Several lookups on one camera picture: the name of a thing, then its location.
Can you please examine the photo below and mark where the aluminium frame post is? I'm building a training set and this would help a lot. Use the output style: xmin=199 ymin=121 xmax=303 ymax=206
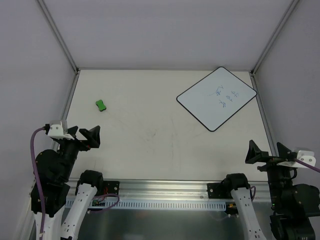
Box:
xmin=250 ymin=0 xmax=301 ymax=76
xmin=36 ymin=0 xmax=79 ymax=74

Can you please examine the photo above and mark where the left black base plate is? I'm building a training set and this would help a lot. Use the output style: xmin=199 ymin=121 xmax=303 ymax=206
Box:
xmin=95 ymin=180 xmax=120 ymax=197

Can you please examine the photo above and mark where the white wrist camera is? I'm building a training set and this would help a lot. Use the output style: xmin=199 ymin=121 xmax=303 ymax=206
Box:
xmin=47 ymin=120 xmax=74 ymax=140
xmin=278 ymin=148 xmax=316 ymax=168

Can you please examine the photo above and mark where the right aluminium frame post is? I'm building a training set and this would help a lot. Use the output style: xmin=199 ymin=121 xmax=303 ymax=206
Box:
xmin=250 ymin=0 xmax=301 ymax=76

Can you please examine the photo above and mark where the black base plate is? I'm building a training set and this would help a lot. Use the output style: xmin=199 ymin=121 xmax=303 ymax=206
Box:
xmin=206 ymin=182 xmax=230 ymax=199
xmin=95 ymin=180 xmax=120 ymax=197

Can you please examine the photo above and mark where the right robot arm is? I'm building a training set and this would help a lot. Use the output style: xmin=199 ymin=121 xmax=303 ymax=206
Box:
xmin=220 ymin=140 xmax=320 ymax=240

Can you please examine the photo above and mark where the aluminium mounting rail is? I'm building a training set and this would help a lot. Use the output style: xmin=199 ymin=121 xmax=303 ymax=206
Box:
xmin=67 ymin=178 xmax=271 ymax=203

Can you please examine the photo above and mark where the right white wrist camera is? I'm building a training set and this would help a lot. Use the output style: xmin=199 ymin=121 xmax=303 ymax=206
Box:
xmin=278 ymin=148 xmax=316 ymax=168

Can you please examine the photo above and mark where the left aluminium frame post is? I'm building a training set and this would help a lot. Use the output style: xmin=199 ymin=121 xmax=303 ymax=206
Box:
xmin=36 ymin=0 xmax=79 ymax=74

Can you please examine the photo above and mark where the green whiteboard eraser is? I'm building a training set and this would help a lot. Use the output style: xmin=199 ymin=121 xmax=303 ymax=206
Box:
xmin=95 ymin=99 xmax=107 ymax=112

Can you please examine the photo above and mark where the white whiteboard black frame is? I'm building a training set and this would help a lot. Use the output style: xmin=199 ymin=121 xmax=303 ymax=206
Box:
xmin=176 ymin=66 xmax=257 ymax=132

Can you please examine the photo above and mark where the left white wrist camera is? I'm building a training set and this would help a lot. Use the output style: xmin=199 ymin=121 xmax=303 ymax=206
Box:
xmin=47 ymin=120 xmax=74 ymax=140

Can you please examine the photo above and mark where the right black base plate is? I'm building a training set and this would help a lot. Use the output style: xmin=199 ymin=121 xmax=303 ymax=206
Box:
xmin=206 ymin=182 xmax=230 ymax=199

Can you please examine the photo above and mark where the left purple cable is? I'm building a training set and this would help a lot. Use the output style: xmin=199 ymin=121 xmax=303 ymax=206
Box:
xmin=30 ymin=126 xmax=51 ymax=236

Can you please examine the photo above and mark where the white slotted cable duct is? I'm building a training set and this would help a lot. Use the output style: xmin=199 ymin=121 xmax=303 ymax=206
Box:
xmin=112 ymin=199 xmax=227 ymax=211

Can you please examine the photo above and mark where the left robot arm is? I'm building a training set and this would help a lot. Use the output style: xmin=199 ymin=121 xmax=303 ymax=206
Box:
xmin=30 ymin=124 xmax=104 ymax=240

